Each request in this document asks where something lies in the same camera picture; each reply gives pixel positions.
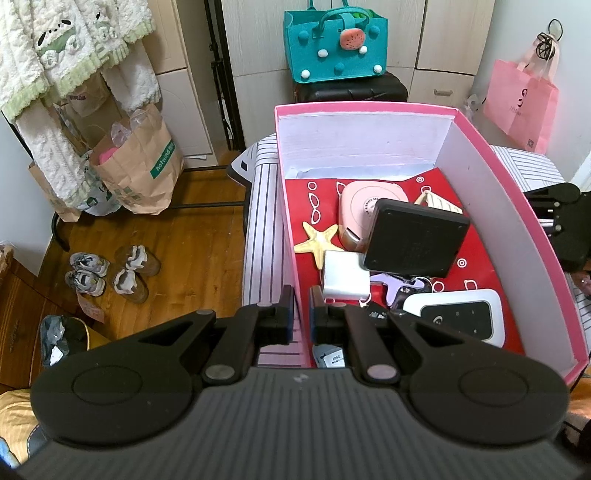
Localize grey device back cover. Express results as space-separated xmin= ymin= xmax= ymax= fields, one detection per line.
xmin=312 ymin=344 xmax=346 ymax=368

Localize white usb wall charger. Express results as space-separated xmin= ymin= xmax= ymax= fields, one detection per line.
xmin=322 ymin=251 xmax=370 ymax=301

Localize black phone battery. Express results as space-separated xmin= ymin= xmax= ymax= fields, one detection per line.
xmin=363 ymin=301 xmax=390 ymax=328

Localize purple starfish hair clip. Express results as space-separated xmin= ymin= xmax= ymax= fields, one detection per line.
xmin=370 ymin=273 xmax=414 ymax=309

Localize yellow starfish hair clip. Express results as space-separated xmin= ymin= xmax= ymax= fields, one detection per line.
xmin=294 ymin=221 xmax=342 ymax=271

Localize silver keys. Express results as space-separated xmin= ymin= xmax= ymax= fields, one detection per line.
xmin=392 ymin=277 xmax=433 ymax=309

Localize black power bank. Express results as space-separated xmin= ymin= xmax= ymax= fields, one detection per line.
xmin=363 ymin=198 xmax=471 ymax=278

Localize pink round tape measure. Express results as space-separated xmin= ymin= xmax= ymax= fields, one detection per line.
xmin=339 ymin=180 xmax=409 ymax=252

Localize white mobile wifi router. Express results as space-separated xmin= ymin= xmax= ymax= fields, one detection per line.
xmin=402 ymin=289 xmax=505 ymax=347

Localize cream claw hair clip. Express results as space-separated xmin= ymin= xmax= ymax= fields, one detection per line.
xmin=415 ymin=190 xmax=463 ymax=215

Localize pink cardboard storage box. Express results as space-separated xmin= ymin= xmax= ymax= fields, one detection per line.
xmin=274 ymin=101 xmax=588 ymax=384

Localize person's hand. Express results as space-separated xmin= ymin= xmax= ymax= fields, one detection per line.
xmin=571 ymin=271 xmax=591 ymax=297

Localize striped white tablecloth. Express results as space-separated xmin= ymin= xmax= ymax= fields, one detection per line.
xmin=225 ymin=133 xmax=316 ymax=370

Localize red patterned paper liner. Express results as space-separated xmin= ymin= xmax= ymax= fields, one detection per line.
xmin=286 ymin=168 xmax=524 ymax=354

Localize pink paper shopping bag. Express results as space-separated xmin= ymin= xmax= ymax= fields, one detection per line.
xmin=484 ymin=34 xmax=560 ymax=154

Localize pair of brown slippers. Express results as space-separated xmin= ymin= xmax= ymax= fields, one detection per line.
xmin=110 ymin=244 xmax=161 ymax=304

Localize pair of grey sneakers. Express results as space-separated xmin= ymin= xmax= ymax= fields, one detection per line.
xmin=64 ymin=252 xmax=110 ymax=297

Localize brown paper shopping bag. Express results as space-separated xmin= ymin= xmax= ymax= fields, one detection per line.
xmin=89 ymin=104 xmax=183 ymax=215

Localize white wardrobe cabinet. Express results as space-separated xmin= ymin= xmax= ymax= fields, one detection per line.
xmin=144 ymin=1 xmax=494 ymax=157

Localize black hard suitcase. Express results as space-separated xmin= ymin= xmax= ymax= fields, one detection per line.
xmin=294 ymin=72 xmax=409 ymax=103

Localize black clothes rack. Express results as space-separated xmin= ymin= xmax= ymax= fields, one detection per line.
xmin=48 ymin=0 xmax=249 ymax=252

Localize teal felt handbag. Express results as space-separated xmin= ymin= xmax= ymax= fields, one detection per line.
xmin=283 ymin=1 xmax=389 ymax=84

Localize cream knitted hanging pajamas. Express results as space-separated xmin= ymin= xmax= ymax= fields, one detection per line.
xmin=1 ymin=1 xmax=161 ymax=207

